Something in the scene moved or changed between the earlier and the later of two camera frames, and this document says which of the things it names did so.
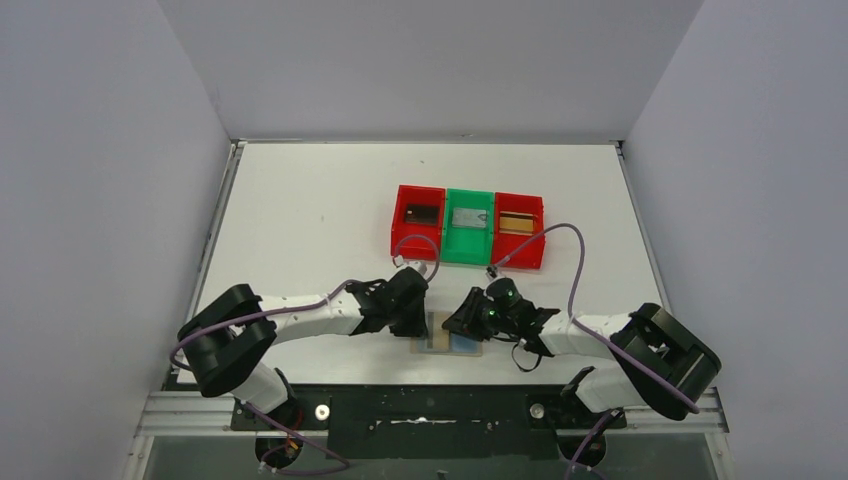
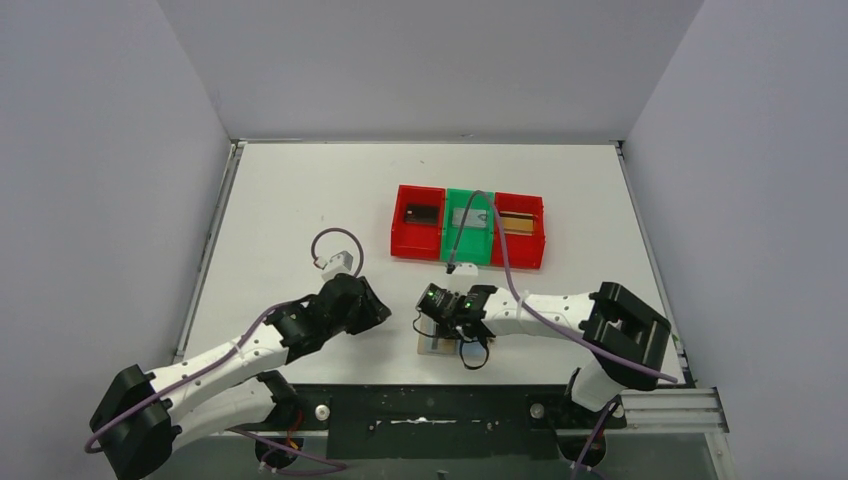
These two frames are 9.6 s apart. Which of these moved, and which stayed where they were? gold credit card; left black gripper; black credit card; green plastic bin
Moved: left black gripper
Stayed: gold credit card; black credit card; green plastic bin
